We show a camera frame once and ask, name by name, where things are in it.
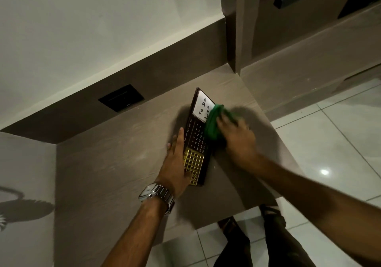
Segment person's right hand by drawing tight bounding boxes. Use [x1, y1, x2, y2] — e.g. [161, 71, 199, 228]
[216, 117, 262, 176]

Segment person's left hand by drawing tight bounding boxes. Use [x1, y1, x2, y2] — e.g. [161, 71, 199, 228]
[155, 127, 192, 198]

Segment green cleaning cloth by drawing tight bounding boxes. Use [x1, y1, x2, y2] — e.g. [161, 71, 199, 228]
[204, 104, 237, 141]

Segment dark calendar note board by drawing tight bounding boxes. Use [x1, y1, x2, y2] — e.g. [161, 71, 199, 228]
[182, 87, 216, 187]

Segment person's left forearm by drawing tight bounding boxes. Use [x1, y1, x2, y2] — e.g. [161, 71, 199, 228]
[101, 197, 167, 267]

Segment person's right forearm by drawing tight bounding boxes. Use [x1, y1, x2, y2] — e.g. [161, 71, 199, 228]
[253, 154, 381, 267]

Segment silver metal wristwatch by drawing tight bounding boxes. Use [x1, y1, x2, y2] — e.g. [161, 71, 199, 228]
[138, 183, 175, 215]

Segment person's dark left shoe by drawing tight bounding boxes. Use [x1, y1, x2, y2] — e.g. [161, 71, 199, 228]
[217, 216, 240, 234]

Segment person's dark shoe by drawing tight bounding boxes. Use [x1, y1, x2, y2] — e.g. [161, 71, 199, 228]
[259, 204, 282, 221]
[217, 216, 240, 234]

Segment person's dark right shoe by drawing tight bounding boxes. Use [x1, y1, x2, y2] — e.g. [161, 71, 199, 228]
[259, 204, 282, 221]

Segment person's dark trousers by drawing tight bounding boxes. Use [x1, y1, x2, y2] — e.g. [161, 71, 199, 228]
[213, 213, 317, 267]

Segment black wall socket plate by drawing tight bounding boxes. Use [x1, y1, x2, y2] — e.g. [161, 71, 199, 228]
[98, 84, 145, 113]

